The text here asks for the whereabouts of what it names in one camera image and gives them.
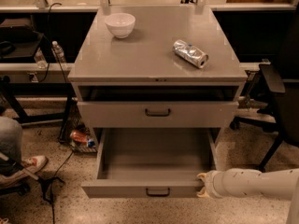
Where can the black table leg frame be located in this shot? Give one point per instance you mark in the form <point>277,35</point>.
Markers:
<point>32,89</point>

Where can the black tripod stand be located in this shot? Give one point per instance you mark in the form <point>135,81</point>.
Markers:
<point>45,184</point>

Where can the orange bottle on floor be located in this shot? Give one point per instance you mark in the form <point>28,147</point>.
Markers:
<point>80,139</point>

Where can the white ceramic bowl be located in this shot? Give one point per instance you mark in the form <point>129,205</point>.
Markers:
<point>120,24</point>

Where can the grey drawer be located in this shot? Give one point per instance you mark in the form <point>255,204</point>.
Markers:
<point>157,107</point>
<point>151,162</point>

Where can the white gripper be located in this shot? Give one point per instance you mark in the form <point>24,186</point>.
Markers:
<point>213,184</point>

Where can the person leg in jeans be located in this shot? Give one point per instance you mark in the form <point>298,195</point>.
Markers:
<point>10,144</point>

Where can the clear plastic bottle behind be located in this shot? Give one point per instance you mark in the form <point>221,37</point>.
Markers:
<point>40,59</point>

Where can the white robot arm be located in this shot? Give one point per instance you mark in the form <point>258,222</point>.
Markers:
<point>241,183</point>

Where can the grey top drawer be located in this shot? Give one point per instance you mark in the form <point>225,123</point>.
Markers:
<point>157,107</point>

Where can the crushed silver can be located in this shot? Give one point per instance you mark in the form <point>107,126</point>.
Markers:
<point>190,53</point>

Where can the black office chair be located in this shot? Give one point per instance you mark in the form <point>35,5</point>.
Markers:
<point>281,78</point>

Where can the clear water bottle white cap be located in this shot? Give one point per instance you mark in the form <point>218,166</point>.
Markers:
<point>58,52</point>

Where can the grey metal drawer cabinet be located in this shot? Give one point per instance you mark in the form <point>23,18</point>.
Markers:
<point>145,57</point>

